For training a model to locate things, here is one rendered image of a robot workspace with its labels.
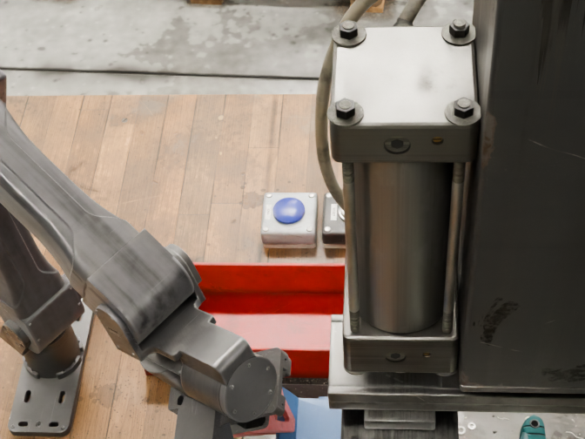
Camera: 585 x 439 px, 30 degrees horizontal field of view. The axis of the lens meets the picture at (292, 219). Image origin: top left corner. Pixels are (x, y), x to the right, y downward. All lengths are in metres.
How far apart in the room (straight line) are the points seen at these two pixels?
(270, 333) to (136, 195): 0.29
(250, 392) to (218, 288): 0.43
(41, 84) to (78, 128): 1.45
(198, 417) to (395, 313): 0.24
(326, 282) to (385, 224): 0.57
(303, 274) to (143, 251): 0.41
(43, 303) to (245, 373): 0.34
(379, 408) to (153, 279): 0.22
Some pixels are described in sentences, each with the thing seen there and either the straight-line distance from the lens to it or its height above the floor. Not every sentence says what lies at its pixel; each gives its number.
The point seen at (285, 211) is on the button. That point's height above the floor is 0.94.
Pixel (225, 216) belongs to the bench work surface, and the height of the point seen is 0.90.
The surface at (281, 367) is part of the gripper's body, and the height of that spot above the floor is 1.12.
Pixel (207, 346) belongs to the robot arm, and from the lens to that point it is 0.90.
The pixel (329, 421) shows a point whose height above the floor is 1.00.
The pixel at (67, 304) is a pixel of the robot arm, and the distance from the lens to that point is 1.19.
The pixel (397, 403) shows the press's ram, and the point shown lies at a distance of 0.93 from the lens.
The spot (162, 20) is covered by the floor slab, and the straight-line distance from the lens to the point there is 3.10.
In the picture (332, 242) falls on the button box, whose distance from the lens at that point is 1.35.
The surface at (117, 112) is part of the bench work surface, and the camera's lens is 1.56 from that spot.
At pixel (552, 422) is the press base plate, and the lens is 1.24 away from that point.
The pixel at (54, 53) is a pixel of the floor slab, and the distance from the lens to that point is 3.07.
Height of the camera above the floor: 1.98
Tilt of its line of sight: 51 degrees down
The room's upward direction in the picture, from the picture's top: 6 degrees counter-clockwise
